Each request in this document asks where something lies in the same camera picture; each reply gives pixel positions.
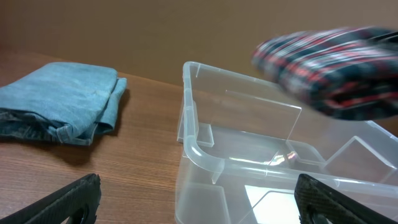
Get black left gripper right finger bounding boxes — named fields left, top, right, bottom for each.
left=294, top=174, right=397, bottom=224

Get clear plastic storage container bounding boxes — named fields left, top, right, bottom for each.
left=175, top=62, right=397, bottom=224

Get folded blue denim jeans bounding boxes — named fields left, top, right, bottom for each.
left=1, top=62, right=127, bottom=146

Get red navy plaid shirt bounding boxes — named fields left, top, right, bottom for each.
left=252, top=27, right=397, bottom=121

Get white label in container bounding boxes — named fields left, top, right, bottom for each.
left=240, top=185, right=300, bottom=224

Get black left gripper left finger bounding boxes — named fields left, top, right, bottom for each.
left=1, top=174, right=101, bottom=224

